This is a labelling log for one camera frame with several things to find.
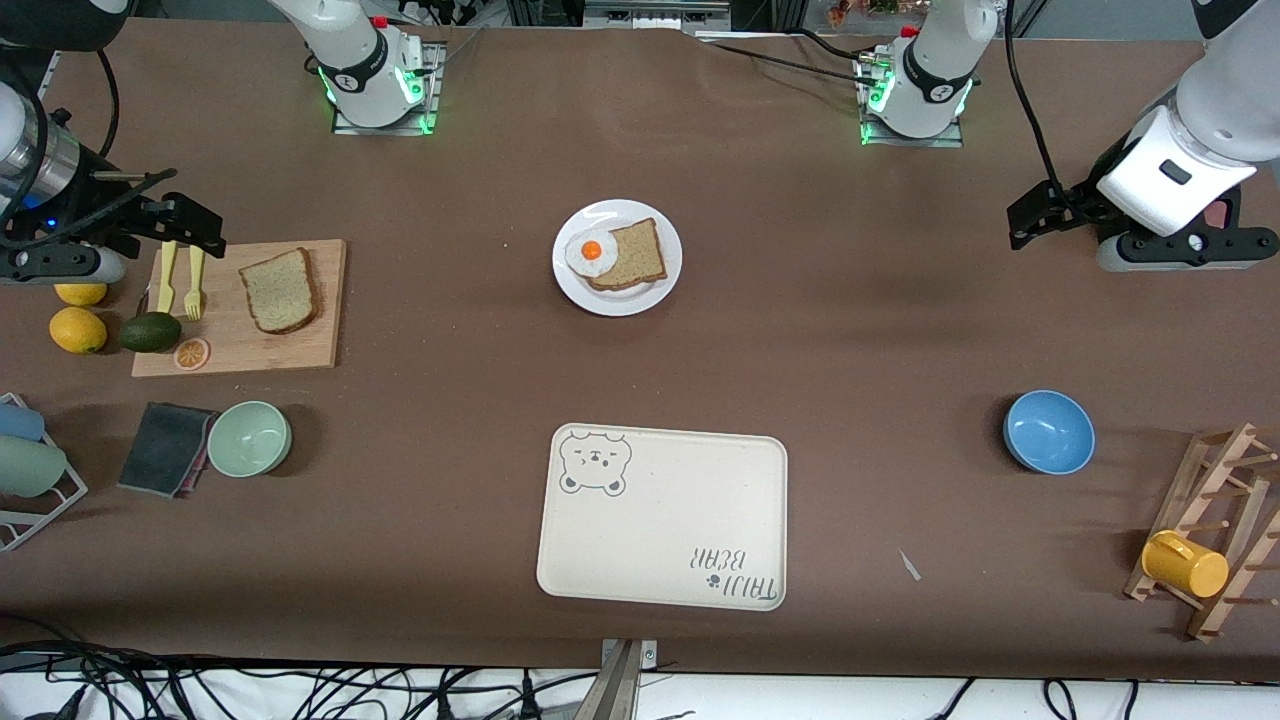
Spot brown bread slice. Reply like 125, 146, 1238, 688
585, 218, 668, 292
238, 247, 321, 336

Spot toy fried egg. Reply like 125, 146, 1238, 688
565, 230, 618, 278

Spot white round plate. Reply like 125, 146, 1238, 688
552, 199, 683, 317

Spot dark green avocado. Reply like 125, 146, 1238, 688
119, 311, 183, 354

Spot wooden cutting board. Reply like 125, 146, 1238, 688
131, 239, 347, 379

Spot light blue cup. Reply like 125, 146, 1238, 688
0, 402, 46, 443

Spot blue bowl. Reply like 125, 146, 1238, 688
1003, 390, 1096, 475

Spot pale green bowl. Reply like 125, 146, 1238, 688
207, 401, 293, 478

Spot dark grey folded cloth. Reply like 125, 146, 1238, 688
117, 402, 219, 499

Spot pale green cup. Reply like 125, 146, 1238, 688
0, 436, 68, 499

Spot colourful artificial flowers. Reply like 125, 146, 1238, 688
825, 0, 903, 25

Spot yellow mug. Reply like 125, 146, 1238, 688
1141, 530, 1230, 599

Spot wooden cup drying rack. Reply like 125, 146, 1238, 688
1123, 423, 1280, 643

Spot cream bear print tray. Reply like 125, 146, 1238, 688
536, 423, 789, 612

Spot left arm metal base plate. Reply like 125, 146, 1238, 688
853, 55, 966, 149

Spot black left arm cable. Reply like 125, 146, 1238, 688
1003, 0, 1063, 193

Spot white wire rack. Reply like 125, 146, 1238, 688
0, 393, 89, 553

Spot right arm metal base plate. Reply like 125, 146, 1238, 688
331, 40, 446, 136

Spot black table cable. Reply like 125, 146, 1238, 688
695, 30, 883, 89

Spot black cable bundle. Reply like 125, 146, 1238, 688
0, 615, 601, 720

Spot grey metal frame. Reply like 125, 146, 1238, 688
505, 0, 811, 33

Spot black floor cable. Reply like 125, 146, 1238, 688
928, 678, 1141, 720

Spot metal clamp bracket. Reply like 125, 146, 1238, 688
585, 638, 659, 720

